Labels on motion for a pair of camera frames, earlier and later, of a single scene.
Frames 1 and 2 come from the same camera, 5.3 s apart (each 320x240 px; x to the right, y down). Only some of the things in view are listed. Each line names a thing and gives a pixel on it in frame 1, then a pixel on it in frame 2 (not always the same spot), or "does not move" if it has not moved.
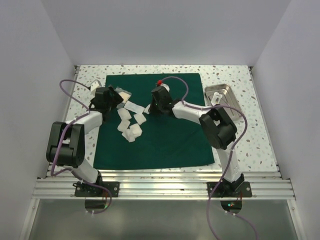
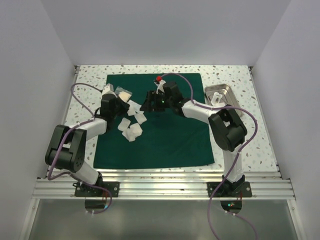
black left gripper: x=116 y=99 → x=125 y=106
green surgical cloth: x=173 y=139 does not move
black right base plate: x=238 y=189 does not move
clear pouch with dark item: x=216 y=97 does not move
